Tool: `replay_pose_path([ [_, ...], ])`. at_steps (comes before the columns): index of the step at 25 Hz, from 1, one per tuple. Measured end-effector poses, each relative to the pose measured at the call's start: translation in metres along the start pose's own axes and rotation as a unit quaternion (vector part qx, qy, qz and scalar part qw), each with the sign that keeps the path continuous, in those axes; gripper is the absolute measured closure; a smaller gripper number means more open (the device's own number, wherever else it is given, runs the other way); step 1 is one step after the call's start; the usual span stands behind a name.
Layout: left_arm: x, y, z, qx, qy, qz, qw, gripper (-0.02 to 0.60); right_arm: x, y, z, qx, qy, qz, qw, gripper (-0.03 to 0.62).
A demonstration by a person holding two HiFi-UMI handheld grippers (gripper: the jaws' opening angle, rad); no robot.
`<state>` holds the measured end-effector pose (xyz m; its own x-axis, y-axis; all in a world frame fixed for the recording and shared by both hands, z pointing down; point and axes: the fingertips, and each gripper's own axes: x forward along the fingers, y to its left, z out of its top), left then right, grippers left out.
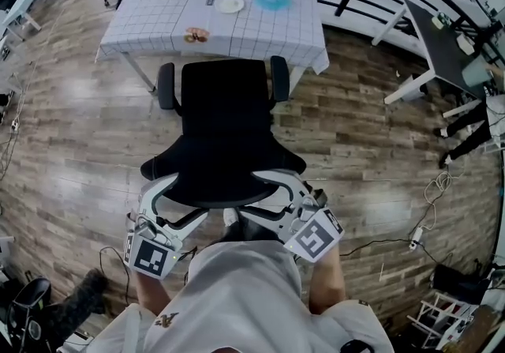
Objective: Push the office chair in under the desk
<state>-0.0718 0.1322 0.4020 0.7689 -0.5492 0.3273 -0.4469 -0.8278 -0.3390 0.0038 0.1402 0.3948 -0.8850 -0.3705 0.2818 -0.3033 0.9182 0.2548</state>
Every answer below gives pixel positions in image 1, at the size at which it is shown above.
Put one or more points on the small white box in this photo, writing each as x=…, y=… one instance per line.
x=465, y=44

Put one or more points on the teal bin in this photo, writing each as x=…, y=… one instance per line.
x=475, y=72

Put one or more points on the person's dark trousers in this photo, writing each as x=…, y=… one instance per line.
x=252, y=231

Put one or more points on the desk with white checked tablecloth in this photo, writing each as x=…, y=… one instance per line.
x=158, y=23

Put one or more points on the person's right forearm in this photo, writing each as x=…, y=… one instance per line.
x=325, y=284

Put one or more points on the black office chair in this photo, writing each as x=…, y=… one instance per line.
x=225, y=106

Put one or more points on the person's left forearm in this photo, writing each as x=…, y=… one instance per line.
x=152, y=292

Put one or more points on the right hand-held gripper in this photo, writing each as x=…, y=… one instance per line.
x=315, y=239

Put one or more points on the black furry object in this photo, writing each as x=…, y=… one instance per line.
x=79, y=304

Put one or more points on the black bag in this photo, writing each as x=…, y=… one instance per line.
x=459, y=284

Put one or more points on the person's white shoe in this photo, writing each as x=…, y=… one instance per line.
x=230, y=216

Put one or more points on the small white power strip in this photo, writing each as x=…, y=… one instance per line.
x=15, y=123

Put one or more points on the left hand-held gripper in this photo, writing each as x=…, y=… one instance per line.
x=150, y=258

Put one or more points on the white bench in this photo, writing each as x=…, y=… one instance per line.
x=375, y=8

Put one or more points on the white plate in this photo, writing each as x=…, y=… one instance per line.
x=229, y=3

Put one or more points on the person's white shirt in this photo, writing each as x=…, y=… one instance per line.
x=236, y=304

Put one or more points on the black-topped table with white legs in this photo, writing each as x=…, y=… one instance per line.
x=442, y=43

